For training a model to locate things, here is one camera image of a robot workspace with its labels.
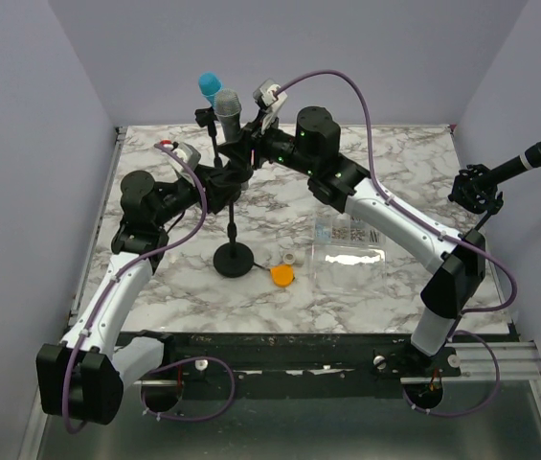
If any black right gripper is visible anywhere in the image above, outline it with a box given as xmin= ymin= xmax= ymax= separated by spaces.
xmin=215 ymin=109 xmax=316 ymax=177

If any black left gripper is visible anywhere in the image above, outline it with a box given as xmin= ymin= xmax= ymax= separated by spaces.
xmin=153 ymin=163 xmax=240 ymax=227

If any silver microphone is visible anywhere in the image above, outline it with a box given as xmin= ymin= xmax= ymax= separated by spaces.
xmin=214 ymin=88 xmax=251 ymax=188

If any black fork clip mic stand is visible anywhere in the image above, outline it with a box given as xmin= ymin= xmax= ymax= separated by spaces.
xmin=194 ymin=107 xmax=223 ymax=168

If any blue microphone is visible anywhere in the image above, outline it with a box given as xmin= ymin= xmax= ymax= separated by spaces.
xmin=198 ymin=72 xmax=223 ymax=108

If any black ring clip mic stand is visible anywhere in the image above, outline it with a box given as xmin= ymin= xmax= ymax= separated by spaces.
xmin=213 ymin=192 xmax=254 ymax=278

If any black shock mount mic stand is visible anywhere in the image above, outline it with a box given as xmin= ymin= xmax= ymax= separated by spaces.
xmin=448 ymin=164 xmax=504 ymax=231

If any black microphone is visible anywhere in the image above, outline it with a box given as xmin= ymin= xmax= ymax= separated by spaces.
xmin=477 ymin=141 xmax=541 ymax=189

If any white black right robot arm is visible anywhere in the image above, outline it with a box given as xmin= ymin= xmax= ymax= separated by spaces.
xmin=215 ymin=106 xmax=485 ymax=376

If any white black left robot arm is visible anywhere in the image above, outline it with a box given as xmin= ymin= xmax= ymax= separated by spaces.
xmin=36 ymin=143 xmax=253 ymax=434

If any white plastic fitting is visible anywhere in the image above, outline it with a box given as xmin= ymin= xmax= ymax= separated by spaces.
xmin=293 ymin=251 xmax=306 ymax=266

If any clear plastic screw box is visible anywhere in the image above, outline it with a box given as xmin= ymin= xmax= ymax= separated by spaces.
xmin=309 ymin=213 xmax=387 ymax=297

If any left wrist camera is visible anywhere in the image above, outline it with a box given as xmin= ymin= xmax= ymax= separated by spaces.
xmin=155 ymin=141 xmax=201 ymax=184

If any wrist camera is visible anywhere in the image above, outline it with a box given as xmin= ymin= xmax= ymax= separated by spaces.
xmin=155 ymin=141 xmax=201 ymax=184
xmin=253 ymin=79 xmax=287 ymax=124

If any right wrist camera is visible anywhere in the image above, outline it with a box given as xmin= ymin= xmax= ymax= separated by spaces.
xmin=253 ymin=79 xmax=287 ymax=124

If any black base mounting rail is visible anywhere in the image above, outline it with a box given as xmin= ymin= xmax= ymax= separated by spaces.
xmin=117 ymin=330 xmax=461 ymax=402

